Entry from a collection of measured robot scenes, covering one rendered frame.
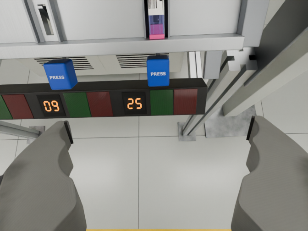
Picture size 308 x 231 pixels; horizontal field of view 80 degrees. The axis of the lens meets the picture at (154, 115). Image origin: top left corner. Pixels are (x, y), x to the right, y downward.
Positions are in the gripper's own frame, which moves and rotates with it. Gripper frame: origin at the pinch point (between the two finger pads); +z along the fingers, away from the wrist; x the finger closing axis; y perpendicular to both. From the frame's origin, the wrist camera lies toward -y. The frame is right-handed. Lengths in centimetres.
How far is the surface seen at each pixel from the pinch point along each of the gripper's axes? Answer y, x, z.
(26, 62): 11, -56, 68
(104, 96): 3.5, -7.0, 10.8
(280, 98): 35, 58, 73
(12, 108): 4.8, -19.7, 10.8
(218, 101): 11.6, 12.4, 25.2
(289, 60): 5.8, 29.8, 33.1
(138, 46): -2.9, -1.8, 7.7
